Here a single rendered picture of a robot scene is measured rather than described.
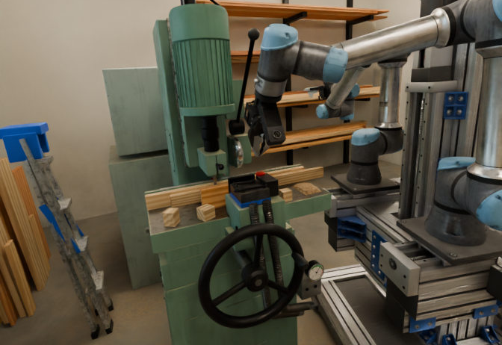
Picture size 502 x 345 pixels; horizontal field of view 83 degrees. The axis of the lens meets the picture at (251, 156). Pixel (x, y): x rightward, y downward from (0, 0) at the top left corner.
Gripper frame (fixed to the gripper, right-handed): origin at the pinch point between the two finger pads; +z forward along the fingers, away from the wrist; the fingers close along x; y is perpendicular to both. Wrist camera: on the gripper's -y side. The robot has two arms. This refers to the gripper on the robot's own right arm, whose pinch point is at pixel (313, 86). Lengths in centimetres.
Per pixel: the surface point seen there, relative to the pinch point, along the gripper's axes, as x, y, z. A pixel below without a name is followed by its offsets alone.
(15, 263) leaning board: -190, 62, 38
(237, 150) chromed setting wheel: -74, 10, -52
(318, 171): -46, 25, -62
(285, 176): -61, 22, -61
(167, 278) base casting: -111, 34, -74
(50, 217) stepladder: -155, 31, 3
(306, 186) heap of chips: -58, 24, -70
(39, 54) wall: -164, -64, 175
